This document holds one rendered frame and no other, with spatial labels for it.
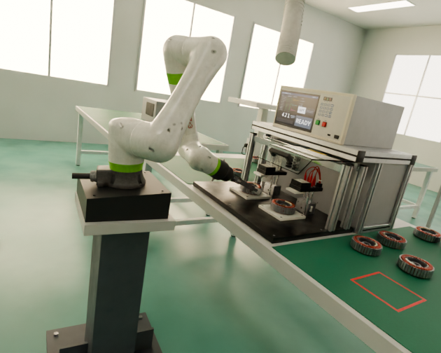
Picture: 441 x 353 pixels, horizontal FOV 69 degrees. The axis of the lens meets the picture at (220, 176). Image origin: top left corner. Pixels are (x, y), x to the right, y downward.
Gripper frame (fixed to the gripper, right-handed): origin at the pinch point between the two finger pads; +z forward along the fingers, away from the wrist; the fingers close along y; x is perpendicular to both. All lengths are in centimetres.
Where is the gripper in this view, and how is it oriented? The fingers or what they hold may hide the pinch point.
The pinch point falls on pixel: (250, 187)
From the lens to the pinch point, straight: 162.9
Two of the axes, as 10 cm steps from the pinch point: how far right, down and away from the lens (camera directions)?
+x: 4.9, -8.7, -0.2
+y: 5.2, 3.1, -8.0
